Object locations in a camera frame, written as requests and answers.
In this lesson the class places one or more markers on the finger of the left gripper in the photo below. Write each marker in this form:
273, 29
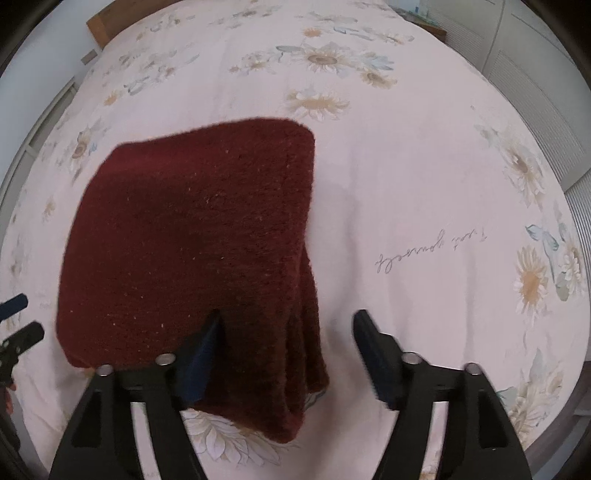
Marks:
13, 306
16, 345

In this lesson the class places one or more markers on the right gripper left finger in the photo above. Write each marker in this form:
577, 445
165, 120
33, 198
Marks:
129, 420

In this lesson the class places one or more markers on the dark red knit sweater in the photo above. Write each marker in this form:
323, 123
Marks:
172, 230

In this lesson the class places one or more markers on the person's left hand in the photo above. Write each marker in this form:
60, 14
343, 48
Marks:
8, 429

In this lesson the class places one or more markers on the floral pink bed sheet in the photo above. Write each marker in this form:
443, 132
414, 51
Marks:
453, 287

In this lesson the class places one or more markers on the wooden headboard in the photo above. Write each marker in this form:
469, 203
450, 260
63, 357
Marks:
105, 25

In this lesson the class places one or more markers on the white wardrobe right side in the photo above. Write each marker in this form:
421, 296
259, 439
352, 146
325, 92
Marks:
516, 50

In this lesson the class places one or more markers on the left wall switch plate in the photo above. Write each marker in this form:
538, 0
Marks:
91, 55

